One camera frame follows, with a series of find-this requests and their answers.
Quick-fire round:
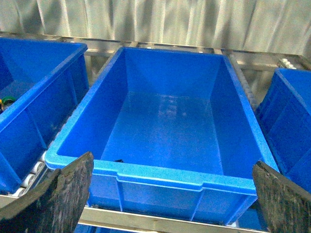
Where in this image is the green push button right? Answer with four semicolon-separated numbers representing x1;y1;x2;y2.
1;96;16;105

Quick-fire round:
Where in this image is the lower far-right blue bin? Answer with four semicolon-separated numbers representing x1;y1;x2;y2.
237;209;267;231

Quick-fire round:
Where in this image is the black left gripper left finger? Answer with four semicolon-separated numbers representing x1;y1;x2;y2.
0;152;94;233

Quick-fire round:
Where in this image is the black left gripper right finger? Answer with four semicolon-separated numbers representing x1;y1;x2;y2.
252;161;311;233

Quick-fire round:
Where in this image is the upper right blue bin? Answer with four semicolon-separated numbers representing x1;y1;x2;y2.
46;48;277;224

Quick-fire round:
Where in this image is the far right blue bin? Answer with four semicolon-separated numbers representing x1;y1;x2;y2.
256;68;311;191

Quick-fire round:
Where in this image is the upper left blue bin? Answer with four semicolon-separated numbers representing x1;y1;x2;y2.
0;38;89;194

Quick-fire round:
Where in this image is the front steel rack crossbar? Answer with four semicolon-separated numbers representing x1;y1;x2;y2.
0;193;270;233

